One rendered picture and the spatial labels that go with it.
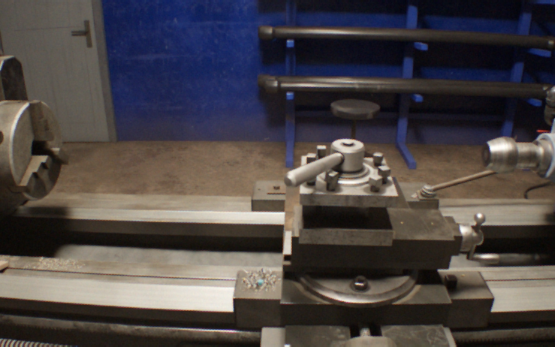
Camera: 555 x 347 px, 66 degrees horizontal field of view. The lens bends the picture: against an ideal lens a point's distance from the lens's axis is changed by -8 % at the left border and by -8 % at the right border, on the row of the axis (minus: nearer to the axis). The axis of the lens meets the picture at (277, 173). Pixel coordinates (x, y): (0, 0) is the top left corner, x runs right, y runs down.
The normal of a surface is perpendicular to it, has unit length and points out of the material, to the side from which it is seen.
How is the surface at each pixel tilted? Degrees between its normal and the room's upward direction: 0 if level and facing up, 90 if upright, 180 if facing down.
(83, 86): 90
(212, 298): 36
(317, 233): 90
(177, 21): 90
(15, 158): 90
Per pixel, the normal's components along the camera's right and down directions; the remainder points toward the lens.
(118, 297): -0.02, -0.50
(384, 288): 0.00, -0.91
